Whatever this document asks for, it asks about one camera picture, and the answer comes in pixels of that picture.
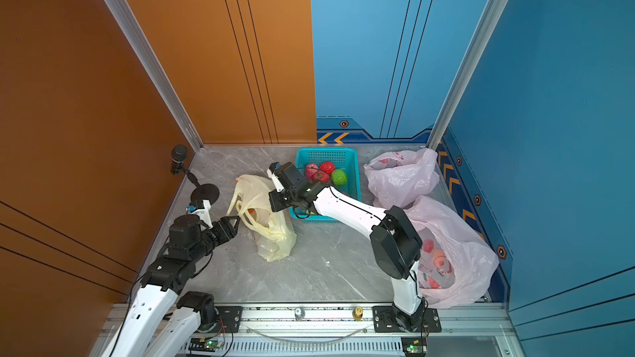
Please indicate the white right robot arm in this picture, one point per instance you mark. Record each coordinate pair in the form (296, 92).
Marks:
(395, 244)

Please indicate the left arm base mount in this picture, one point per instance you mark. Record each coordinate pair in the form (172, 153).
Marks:
(223, 319)

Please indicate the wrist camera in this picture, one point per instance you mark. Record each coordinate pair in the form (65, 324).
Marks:
(201, 209)
(285, 176)

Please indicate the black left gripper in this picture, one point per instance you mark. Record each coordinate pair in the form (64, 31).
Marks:
(225, 229)

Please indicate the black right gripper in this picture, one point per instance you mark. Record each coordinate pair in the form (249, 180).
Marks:
(274, 198)

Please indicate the brass knob on rail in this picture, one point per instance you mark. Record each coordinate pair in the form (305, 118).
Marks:
(357, 313)

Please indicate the left green circuit board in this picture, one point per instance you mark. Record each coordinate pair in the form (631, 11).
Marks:
(204, 345)

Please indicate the black desktop microphone stand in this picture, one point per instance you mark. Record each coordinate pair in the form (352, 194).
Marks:
(203, 192)

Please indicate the teal plastic basket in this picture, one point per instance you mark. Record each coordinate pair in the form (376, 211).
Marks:
(342, 158)

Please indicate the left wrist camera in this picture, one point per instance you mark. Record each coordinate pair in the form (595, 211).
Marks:
(201, 209)

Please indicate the pink plastic bag with hearts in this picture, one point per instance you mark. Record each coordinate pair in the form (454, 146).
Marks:
(456, 265)

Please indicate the large pink-red ball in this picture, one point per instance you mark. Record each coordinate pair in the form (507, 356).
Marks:
(310, 170)

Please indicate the yellow knotted plastic bag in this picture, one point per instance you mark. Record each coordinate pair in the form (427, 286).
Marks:
(274, 235)

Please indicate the pink knotted plastic bag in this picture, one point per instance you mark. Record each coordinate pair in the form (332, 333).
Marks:
(399, 178)

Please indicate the right green circuit board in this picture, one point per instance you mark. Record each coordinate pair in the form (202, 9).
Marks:
(414, 347)

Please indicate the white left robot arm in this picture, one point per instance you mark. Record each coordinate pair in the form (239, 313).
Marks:
(162, 318)

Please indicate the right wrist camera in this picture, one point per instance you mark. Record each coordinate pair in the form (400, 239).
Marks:
(285, 176)

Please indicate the green circuit board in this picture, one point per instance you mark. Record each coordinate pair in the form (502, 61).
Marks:
(414, 347)
(204, 345)

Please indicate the silver knob on rail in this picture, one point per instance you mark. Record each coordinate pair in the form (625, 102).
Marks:
(299, 314)

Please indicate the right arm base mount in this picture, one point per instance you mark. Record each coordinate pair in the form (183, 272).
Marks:
(389, 319)

